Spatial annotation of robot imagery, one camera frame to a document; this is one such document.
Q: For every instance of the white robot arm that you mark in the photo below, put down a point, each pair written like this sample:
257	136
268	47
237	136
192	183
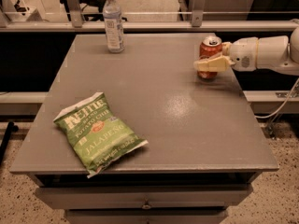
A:
276	53

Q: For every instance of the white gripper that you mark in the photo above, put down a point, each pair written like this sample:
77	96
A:
244	53

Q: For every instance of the round metal drawer knob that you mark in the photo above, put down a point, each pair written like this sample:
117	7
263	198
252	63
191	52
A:
146	205

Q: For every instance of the black pole on floor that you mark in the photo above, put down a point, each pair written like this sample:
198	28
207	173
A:
11	127

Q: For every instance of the clear blue plastic water bottle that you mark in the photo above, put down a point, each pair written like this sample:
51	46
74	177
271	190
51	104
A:
113	26

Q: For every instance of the red coke can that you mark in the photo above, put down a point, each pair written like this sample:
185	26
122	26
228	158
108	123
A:
210	46

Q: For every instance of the grey metal railing frame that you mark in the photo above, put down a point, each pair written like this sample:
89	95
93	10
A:
151	15

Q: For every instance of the grey drawer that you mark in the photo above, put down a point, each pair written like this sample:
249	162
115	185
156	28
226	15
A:
162	216
134	197

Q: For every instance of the grey top drawer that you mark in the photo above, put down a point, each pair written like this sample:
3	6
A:
134	197

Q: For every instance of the green jalapeno chip bag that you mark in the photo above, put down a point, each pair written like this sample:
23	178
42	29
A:
96	135

